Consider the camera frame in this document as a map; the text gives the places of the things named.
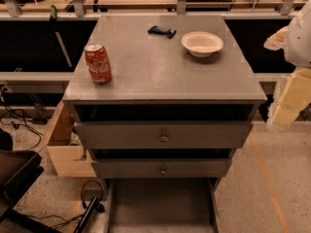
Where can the dark blue snack bag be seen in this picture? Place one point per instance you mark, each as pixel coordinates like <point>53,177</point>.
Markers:
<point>160,30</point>

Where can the black bar on floor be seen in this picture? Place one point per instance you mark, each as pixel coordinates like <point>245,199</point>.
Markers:
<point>93,206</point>

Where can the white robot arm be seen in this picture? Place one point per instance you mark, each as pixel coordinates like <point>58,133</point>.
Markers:
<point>295,41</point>

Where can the green handled tool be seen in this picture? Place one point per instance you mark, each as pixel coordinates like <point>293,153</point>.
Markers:
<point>53,20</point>

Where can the open grey bottom drawer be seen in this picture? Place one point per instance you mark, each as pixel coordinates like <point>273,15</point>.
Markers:
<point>161,206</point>

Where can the white paper bowl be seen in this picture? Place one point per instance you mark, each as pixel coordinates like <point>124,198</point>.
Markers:
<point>202,44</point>

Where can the red coke can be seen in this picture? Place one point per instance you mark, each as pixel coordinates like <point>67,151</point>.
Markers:
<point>98,63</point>

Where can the grey top drawer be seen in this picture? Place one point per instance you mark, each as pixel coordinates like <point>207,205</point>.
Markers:
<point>210,135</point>

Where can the metal railing frame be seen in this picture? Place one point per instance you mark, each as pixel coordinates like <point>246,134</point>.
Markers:
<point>145,7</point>

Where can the grey middle drawer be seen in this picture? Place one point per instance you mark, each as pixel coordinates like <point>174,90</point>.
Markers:
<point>160,168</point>

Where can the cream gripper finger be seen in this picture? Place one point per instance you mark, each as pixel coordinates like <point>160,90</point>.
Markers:
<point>277,40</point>
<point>291,96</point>

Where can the black chair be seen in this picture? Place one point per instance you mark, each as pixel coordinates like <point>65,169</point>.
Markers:
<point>19,169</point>

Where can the grey drawer cabinet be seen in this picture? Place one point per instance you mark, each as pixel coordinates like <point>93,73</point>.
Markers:
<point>157,80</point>

